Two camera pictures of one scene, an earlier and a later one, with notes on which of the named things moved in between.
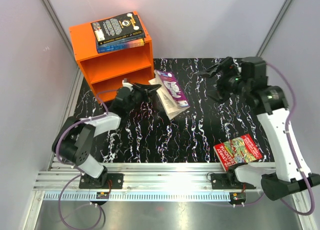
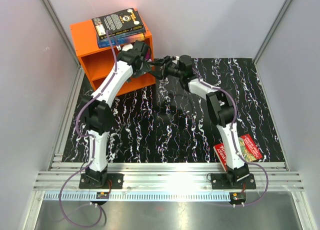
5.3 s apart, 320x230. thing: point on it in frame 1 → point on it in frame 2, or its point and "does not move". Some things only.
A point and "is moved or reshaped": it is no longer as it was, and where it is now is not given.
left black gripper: x=150 y=88 → x=144 y=69
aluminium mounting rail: x=59 y=181 does not move
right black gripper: x=228 y=70 → x=166 y=60
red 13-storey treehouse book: x=240 y=150 does not move
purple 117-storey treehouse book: x=170 y=94 → x=148 y=55
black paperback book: x=121 y=28 is moved or reshaped
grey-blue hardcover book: x=97 y=42 → x=123 y=37
